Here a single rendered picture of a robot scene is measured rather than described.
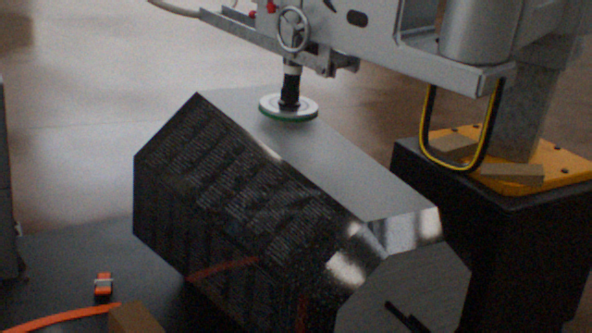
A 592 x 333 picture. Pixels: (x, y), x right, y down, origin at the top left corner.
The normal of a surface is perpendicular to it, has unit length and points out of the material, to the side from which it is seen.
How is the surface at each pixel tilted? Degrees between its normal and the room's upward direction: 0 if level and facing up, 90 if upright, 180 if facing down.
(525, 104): 90
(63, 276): 0
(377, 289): 90
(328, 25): 90
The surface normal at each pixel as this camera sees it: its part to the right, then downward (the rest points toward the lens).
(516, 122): -0.46, 0.33
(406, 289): 0.50, 0.42
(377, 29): -0.69, 0.24
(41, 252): 0.11, -0.90
